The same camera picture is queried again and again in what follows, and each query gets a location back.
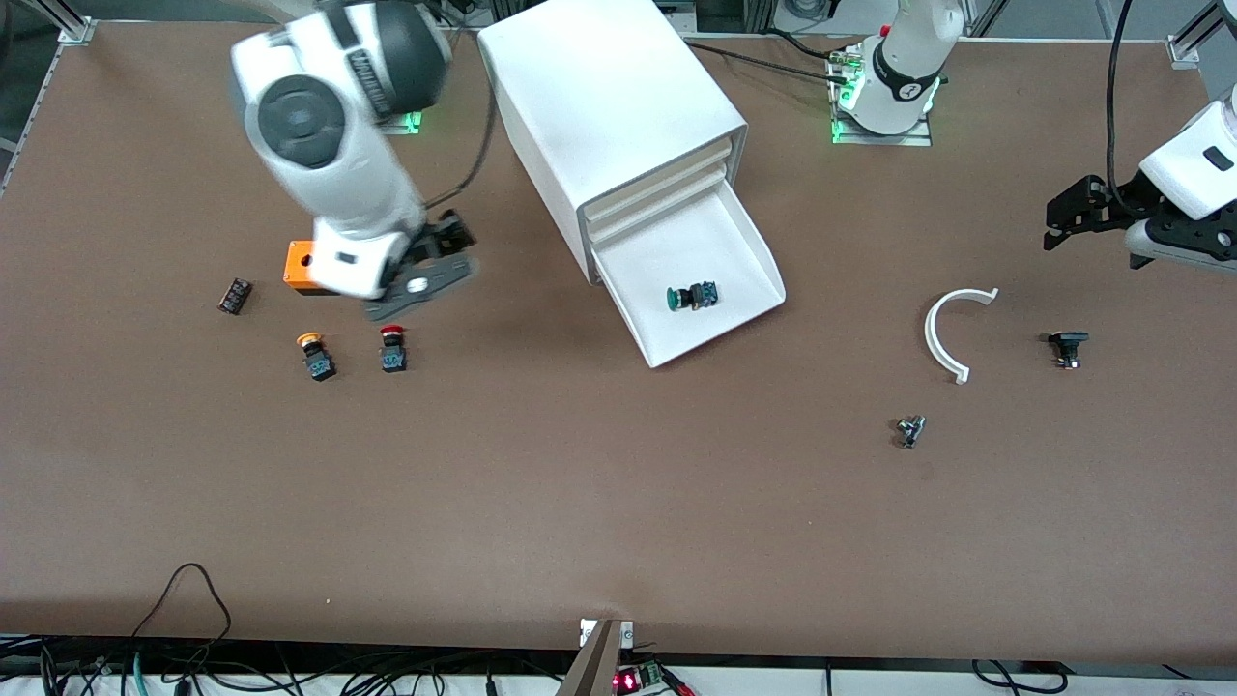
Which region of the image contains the orange button enclosure box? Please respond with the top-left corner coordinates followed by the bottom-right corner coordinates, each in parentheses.
top-left (283, 241), bottom-right (322, 296)

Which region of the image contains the black coiled cable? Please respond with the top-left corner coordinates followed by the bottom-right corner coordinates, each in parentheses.
top-left (971, 659), bottom-right (1064, 695)

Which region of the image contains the thin black looped cable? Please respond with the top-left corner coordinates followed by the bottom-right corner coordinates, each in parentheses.
top-left (130, 564), bottom-right (233, 644)

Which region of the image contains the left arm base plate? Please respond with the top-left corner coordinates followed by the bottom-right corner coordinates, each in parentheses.
top-left (829, 43), bottom-right (935, 148)

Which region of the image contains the yellow push button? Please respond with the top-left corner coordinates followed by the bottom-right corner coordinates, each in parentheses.
top-left (296, 332), bottom-right (337, 382)

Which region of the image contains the white middle cabinet drawer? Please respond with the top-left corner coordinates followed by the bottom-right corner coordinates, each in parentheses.
top-left (586, 162), bottom-right (730, 248)

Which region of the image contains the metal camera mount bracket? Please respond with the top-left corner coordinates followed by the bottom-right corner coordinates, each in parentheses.
top-left (556, 619), bottom-right (635, 696)

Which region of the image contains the white lowest cabinet drawer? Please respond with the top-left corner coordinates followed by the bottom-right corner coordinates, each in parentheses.
top-left (591, 179), bottom-right (787, 369)

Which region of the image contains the circuit board with red light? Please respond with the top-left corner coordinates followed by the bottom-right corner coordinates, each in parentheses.
top-left (614, 660), bottom-right (693, 696)

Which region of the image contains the white highest cabinet drawer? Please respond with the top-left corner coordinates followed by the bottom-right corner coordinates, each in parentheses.
top-left (580, 138), bottom-right (734, 225)

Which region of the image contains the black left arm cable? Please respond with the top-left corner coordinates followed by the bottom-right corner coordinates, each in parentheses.
top-left (1107, 0), bottom-right (1139, 199)

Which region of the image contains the white drawer cabinet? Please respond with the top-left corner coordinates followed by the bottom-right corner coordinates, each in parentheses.
top-left (476, 0), bottom-right (748, 286)

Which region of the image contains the white curved plastic bracket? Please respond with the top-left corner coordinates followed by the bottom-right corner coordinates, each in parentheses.
top-left (924, 287), bottom-right (999, 386)

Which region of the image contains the black cable bundle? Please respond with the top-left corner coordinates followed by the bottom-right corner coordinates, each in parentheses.
top-left (0, 633), bottom-right (581, 696)

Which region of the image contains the black cable on table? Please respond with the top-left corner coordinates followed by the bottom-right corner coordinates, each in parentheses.
top-left (681, 41), bottom-right (856, 88)

